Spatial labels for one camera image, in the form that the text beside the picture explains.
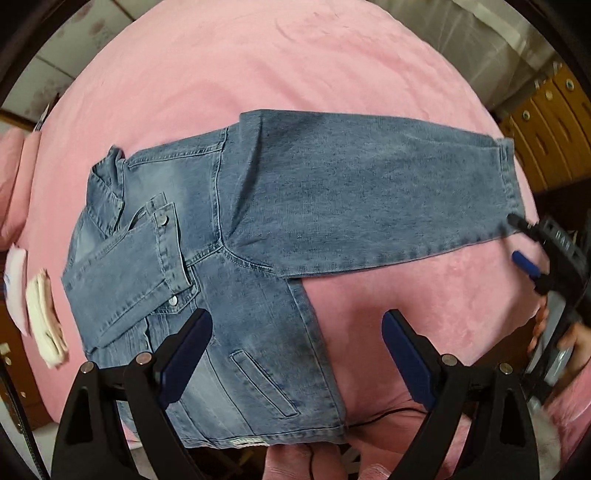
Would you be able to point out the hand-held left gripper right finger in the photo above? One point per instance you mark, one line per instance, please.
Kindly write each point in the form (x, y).
(408, 360)

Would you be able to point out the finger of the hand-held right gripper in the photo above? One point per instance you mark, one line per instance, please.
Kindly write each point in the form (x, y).
(524, 261)
(521, 224)

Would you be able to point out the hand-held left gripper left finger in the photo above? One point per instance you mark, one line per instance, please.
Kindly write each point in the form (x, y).
(184, 357)

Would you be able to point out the blue denim jacket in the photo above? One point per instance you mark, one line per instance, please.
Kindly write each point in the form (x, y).
(323, 184)

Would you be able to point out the person's right hand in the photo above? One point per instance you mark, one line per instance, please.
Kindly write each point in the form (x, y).
(577, 344)

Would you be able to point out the white folded cloth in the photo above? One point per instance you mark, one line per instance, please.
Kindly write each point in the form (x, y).
(44, 318)

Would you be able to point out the person's leg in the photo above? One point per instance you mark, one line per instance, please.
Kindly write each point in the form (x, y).
(304, 464)

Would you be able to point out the wooden bedside cabinet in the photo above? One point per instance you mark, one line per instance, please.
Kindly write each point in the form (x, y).
(14, 378)

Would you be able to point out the white curtain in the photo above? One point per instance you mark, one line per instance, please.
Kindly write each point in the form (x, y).
(498, 46)

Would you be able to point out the pink and white packet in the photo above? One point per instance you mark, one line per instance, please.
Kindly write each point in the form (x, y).
(16, 286)

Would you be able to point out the pink plush blanket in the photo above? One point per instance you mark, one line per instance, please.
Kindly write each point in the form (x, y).
(277, 69)

